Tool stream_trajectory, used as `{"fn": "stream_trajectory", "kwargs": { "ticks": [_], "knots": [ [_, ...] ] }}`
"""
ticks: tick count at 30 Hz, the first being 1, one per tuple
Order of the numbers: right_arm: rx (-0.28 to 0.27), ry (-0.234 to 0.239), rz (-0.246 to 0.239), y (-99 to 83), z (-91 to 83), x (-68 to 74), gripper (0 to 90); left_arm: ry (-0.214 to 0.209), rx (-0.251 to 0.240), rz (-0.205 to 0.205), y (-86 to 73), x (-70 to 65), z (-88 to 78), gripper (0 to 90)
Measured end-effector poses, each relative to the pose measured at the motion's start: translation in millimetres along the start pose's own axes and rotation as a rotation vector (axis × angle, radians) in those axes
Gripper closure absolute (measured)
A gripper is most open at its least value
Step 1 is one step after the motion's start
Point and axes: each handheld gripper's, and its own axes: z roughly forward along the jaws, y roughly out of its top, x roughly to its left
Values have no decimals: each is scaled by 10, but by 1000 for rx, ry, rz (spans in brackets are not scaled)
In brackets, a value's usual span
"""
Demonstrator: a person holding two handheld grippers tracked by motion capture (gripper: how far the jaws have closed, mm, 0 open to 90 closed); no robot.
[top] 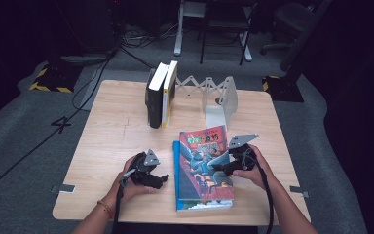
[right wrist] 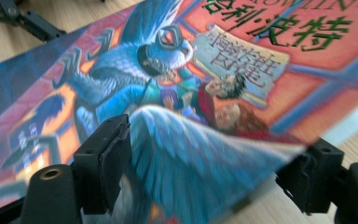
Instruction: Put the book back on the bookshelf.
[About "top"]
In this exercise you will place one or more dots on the yellow book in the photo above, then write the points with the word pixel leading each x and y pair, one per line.
pixel 168 94

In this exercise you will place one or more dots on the person's right hand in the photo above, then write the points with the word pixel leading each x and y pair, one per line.
pixel 259 175

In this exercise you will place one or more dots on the white desk frame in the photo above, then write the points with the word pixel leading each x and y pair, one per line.
pixel 178 32

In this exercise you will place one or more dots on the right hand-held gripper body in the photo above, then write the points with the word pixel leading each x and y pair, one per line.
pixel 242 152

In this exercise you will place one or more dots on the hazard-striped stand base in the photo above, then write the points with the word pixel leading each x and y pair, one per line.
pixel 55 78
pixel 282 89

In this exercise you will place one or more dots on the person's left hand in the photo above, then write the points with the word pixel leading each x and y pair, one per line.
pixel 130 191

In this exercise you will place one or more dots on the white expandable book rack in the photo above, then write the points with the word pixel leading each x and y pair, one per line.
pixel 220 97

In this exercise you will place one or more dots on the dark slanted stand post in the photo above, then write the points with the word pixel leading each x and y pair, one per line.
pixel 302 39

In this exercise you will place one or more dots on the grey flat stand base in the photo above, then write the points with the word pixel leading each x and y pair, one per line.
pixel 84 59

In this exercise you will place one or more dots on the black book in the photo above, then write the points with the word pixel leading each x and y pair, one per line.
pixel 154 104

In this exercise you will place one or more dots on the metal table bracket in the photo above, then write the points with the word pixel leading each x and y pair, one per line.
pixel 300 191
pixel 63 188

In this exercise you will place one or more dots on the dark office chair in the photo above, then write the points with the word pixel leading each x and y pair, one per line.
pixel 289 19

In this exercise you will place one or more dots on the dark equipment cabinet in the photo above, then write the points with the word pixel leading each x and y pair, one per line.
pixel 87 26

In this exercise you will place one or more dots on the blue book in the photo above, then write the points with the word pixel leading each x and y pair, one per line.
pixel 176 175

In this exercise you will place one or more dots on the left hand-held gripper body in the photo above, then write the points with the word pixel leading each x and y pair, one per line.
pixel 142 169

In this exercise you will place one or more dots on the black chair frame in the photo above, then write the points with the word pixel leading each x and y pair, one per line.
pixel 204 39

